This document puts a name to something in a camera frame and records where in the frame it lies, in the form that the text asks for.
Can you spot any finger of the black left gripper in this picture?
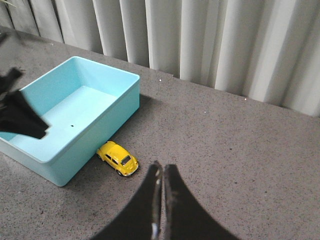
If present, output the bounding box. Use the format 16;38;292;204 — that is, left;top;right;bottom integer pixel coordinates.
0;68;49;139

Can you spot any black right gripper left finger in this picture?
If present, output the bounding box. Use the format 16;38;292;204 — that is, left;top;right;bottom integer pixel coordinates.
92;161;163;240

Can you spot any yellow toy beetle car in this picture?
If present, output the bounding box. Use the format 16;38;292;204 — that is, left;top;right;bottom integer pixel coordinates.
96;140;139;177

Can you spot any light blue plastic box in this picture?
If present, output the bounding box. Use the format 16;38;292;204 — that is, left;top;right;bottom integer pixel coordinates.
0;56;140;187

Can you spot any white pleated curtain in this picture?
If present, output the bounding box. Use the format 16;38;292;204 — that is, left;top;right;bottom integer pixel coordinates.
0;0;320;117

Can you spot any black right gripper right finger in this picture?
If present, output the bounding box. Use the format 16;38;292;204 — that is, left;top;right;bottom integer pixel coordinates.
164;164;237;240

